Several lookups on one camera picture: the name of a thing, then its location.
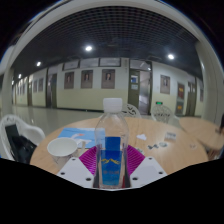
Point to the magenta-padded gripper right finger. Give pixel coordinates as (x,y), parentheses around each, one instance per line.
(146,170)

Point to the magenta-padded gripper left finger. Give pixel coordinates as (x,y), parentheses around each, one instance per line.
(75,171)

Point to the clear blue-labelled water bottle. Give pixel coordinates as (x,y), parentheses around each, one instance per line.
(112,156)

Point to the white paper cup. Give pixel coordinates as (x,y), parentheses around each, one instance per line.
(62,148)

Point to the white paper scrap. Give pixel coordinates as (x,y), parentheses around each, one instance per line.
(141,137)

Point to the blue printed paper sheet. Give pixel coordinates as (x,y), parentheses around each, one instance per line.
(71,134)

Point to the black bag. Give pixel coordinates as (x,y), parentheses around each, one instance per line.
(20,148)

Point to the round wooden side table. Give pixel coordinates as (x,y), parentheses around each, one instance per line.
(200,131)

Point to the green exit sign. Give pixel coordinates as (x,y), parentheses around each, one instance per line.
(159,103)

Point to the dark corridor door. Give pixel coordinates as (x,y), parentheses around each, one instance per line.
(52,90)
(192,99)

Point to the round ceiling lights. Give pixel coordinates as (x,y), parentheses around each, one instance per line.
(88,48)

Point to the framed wall pictures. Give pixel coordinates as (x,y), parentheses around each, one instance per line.
(108,79)

